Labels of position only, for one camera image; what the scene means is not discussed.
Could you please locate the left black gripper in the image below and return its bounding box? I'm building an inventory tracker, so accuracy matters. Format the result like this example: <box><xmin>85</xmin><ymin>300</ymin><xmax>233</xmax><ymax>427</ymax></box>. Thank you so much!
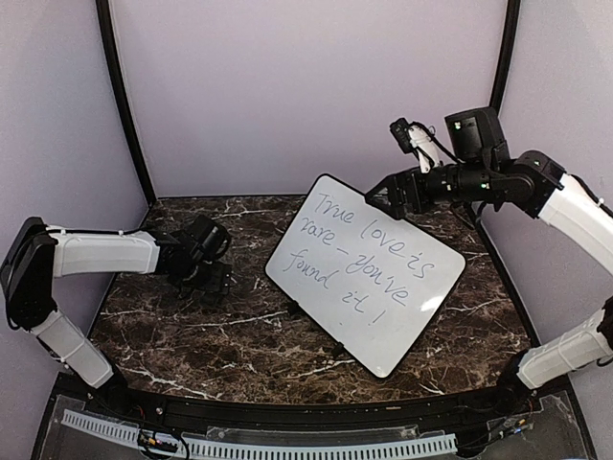
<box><xmin>171</xmin><ymin>256</ymin><xmax>232</xmax><ymax>294</ymax></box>

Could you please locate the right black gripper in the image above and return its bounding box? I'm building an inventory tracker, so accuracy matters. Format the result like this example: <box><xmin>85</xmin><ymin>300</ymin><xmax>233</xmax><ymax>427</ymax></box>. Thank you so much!
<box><xmin>364</xmin><ymin>158</ymin><xmax>495</xmax><ymax>219</ymax></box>

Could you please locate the white whiteboard black frame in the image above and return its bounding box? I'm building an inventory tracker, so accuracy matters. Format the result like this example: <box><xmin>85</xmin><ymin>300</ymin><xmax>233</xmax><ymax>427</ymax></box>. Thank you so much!
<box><xmin>265</xmin><ymin>174</ymin><xmax>466</xmax><ymax>379</ymax></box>

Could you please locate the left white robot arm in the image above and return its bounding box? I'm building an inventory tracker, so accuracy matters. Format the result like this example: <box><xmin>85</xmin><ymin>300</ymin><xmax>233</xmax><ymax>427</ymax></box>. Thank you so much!
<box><xmin>1</xmin><ymin>216</ymin><xmax>231</xmax><ymax>418</ymax></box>

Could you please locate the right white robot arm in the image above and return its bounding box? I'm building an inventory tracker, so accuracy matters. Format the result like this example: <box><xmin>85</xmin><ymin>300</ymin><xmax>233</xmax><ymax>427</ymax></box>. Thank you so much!
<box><xmin>365</xmin><ymin>106</ymin><xmax>612</xmax><ymax>416</ymax></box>

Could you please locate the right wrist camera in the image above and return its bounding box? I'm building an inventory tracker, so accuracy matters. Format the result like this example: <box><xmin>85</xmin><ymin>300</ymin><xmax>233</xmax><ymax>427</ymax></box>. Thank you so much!
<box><xmin>390</xmin><ymin>118</ymin><xmax>443</xmax><ymax>173</ymax></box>

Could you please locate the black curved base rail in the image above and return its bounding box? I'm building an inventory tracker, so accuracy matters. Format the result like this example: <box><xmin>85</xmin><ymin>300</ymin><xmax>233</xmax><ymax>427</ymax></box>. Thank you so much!
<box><xmin>85</xmin><ymin>373</ymin><xmax>571</xmax><ymax>437</ymax></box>

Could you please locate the grey slotted cable duct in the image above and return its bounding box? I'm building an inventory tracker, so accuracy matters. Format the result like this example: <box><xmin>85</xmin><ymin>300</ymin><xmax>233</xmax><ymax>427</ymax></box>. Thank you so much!
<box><xmin>60</xmin><ymin>409</ymin><xmax>458</xmax><ymax>459</ymax></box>

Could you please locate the right black frame post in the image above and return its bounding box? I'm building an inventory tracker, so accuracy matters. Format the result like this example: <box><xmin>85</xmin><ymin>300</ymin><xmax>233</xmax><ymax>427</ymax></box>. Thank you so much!
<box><xmin>488</xmin><ymin>0</ymin><xmax>521</xmax><ymax>113</ymax></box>

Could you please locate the black frame post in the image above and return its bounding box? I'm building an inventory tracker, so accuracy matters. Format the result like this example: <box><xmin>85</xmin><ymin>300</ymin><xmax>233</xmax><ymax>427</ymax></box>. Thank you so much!
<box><xmin>488</xmin><ymin>0</ymin><xmax>521</xmax><ymax>113</ymax></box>
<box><xmin>95</xmin><ymin>0</ymin><xmax>157</xmax><ymax>207</ymax></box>

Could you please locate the left black frame post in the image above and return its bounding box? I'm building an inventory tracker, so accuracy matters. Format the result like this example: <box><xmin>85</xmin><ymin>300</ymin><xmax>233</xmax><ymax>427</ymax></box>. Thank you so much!
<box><xmin>95</xmin><ymin>0</ymin><xmax>157</xmax><ymax>207</ymax></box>

